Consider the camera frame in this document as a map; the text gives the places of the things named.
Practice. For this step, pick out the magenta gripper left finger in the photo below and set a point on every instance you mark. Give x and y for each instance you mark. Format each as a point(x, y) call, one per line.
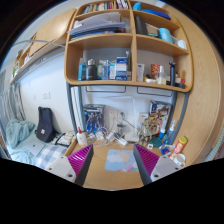
point(73, 168)

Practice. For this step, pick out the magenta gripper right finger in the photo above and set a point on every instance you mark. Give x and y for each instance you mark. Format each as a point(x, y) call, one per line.
point(151, 166)

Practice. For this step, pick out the pastel cartoon mouse pad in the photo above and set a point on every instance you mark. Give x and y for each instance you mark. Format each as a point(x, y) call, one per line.
point(121, 161)

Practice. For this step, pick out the plaid bed sheet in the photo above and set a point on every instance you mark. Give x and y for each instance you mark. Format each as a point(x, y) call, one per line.
point(48, 155)

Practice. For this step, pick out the white mug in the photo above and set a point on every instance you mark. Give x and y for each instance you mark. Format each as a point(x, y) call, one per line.
point(180, 160)

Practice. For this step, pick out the white glue bottle red cap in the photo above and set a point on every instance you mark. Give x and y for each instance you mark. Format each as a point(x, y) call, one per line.
point(81, 138)

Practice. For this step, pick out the blue spray bottle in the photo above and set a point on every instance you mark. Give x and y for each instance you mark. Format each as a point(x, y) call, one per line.
point(169, 133)

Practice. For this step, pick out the yellow red snack canister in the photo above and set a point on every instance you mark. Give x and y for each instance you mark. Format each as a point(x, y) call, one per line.
point(178, 147)

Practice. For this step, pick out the white power strip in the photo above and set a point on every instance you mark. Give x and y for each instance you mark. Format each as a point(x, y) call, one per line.
point(122, 141)

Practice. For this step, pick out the black backpack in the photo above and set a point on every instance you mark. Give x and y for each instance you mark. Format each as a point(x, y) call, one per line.
point(45, 130)

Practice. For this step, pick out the colourful picture box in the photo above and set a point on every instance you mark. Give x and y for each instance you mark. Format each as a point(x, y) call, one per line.
point(159, 113)

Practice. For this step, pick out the light blue blanket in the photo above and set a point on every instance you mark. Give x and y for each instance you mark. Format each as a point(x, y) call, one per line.
point(17, 131)

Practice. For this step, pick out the orange patterned cup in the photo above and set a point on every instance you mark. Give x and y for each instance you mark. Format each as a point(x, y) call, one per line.
point(154, 70)

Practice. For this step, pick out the dark grey thermos bottle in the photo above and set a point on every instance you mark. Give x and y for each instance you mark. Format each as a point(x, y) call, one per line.
point(91, 71)

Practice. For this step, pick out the blue box on shelf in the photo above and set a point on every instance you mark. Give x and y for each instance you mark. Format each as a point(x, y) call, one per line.
point(82, 70)

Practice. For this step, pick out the black tall bottle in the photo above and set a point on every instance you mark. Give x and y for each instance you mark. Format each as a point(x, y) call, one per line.
point(172, 73)

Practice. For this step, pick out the blue white box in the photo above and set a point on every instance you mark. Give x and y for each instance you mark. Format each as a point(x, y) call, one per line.
point(121, 68)

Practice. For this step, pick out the teal roll on shelf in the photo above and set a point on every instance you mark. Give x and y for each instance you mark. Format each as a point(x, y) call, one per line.
point(165, 35)

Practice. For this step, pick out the stack of papers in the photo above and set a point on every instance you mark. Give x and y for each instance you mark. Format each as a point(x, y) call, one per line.
point(100, 21)

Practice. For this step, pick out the row of books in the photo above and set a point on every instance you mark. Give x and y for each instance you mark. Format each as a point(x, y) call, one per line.
point(107, 5)

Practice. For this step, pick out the wooden wall shelf unit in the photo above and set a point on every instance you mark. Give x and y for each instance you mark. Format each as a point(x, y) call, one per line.
point(146, 48)

